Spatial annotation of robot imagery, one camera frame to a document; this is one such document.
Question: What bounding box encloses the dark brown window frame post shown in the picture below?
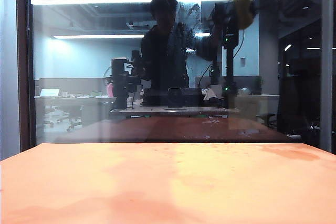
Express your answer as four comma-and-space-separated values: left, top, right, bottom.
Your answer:
15, 0, 37, 152

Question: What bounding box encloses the grey window frame post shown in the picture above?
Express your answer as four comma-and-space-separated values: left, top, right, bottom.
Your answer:
319, 0, 336, 155

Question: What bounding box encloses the large glass pane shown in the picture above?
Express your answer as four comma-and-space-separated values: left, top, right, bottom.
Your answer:
28, 0, 323, 144

